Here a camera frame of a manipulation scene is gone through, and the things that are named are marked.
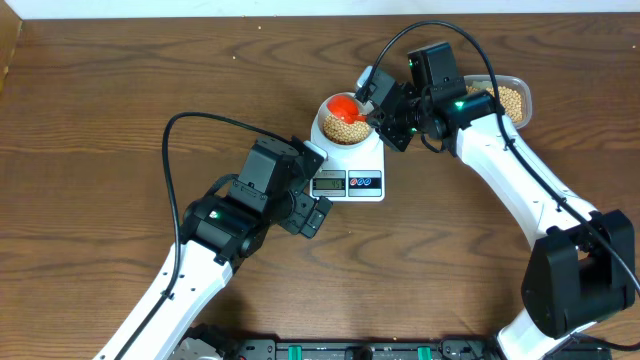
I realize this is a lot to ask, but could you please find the red plastic measuring scoop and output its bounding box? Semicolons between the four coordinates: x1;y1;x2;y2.
327;94;366;125

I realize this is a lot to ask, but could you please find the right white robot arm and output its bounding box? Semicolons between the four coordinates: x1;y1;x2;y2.
356;43;639;359

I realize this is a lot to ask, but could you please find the clear plastic soybean container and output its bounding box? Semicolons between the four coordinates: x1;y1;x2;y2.
464;75;533;129

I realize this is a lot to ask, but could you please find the soybeans pile in bowl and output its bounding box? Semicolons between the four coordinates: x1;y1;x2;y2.
322;115;371;145

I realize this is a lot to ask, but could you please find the white digital kitchen scale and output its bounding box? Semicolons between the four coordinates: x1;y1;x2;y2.
310;115;385;202

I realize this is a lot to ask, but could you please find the white round bowl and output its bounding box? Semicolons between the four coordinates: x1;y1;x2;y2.
318;93;373;145

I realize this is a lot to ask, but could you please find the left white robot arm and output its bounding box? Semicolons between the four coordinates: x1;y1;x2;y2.
97;136;332;359

